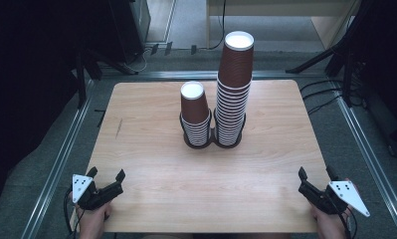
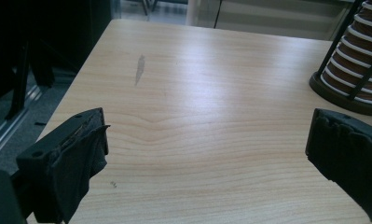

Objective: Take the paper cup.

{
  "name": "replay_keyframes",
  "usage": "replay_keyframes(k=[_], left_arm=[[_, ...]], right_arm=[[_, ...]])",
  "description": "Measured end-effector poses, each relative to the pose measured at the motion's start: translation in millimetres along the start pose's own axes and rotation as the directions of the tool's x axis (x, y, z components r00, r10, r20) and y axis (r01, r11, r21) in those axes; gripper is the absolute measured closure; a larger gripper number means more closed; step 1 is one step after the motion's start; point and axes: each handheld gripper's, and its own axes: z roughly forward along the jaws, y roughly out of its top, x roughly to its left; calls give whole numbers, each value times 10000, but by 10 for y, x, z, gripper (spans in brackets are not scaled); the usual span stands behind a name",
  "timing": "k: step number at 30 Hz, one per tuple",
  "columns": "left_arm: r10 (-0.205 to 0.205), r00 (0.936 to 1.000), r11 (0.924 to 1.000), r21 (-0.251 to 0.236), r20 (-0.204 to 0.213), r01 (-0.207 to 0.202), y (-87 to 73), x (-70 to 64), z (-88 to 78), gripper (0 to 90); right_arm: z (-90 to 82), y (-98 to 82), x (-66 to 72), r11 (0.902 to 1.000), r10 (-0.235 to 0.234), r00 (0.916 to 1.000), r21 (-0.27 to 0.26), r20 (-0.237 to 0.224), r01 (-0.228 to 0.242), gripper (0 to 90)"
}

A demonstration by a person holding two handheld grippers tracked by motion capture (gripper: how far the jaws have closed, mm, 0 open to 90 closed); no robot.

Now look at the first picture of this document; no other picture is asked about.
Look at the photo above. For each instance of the light wooden desk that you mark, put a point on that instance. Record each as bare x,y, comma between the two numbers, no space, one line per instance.
328,23

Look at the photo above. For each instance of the person's right hand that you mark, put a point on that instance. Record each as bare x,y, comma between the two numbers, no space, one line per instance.
332,225

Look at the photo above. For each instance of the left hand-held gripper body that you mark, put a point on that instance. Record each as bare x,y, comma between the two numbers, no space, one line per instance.
99,195

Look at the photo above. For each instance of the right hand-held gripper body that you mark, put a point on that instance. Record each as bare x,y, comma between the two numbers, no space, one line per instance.
322,199

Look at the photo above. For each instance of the person's left hand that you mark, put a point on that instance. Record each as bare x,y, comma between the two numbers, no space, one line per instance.
91,222

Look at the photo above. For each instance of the black computer tower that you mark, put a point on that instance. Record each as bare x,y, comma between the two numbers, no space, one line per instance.
129,30

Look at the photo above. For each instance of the black tripod stand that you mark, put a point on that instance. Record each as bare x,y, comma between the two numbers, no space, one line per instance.
322,56

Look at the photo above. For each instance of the metal frame rail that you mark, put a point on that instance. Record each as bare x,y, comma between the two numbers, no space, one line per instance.
58,166
172,75
368,156

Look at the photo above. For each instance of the black metal stand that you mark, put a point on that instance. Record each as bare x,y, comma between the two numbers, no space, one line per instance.
81,79

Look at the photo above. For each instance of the stack of brown paper cups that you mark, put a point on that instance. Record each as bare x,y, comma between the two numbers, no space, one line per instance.
235,69
194,109

